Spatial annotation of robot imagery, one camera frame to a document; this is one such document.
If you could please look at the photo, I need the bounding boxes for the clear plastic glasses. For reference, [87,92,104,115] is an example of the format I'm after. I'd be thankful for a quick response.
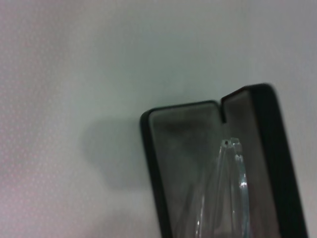
[183,137,250,238]

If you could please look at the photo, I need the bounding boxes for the black glasses case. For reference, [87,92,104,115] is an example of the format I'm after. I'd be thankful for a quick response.
[140,83,310,238]

